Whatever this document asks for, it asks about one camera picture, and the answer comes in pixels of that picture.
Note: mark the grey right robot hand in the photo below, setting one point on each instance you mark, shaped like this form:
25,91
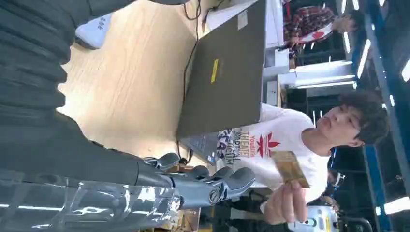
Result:
70,173

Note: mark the person's left hand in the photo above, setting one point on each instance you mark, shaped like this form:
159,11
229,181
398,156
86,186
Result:
285,205

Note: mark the white round machine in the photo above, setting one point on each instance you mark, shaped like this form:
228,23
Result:
317,219

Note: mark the white background desk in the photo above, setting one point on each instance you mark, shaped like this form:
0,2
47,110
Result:
317,73

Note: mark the grey laptop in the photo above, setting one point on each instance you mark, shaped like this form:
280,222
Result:
227,80

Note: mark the white flat device box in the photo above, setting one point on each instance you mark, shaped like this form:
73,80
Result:
94,30

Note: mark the person in plaid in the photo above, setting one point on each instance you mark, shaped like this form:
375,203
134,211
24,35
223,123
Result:
307,22

